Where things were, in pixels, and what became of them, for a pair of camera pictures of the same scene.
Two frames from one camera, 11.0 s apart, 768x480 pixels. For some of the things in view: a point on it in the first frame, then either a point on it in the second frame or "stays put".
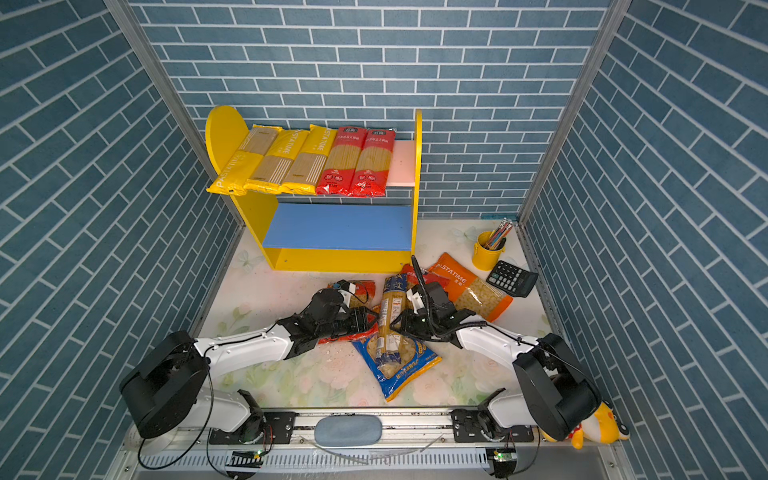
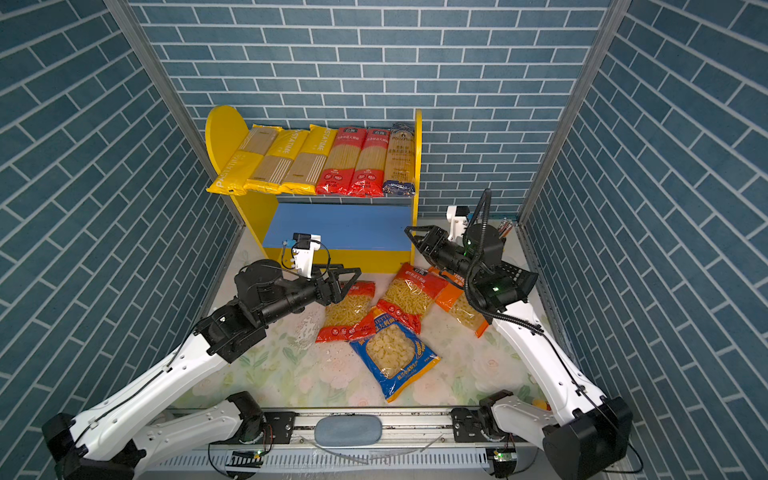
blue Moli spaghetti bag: [390, 347] to [399, 175]
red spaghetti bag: [373, 164] stays put
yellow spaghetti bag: [304, 171] stays put
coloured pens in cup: [497, 237] stays put
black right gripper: [405, 325] to [433, 254]
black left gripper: [354, 314] to [333, 295]
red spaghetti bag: [341, 164] stays put
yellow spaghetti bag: [272, 169] stays put
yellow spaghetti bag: [237, 178] stays put
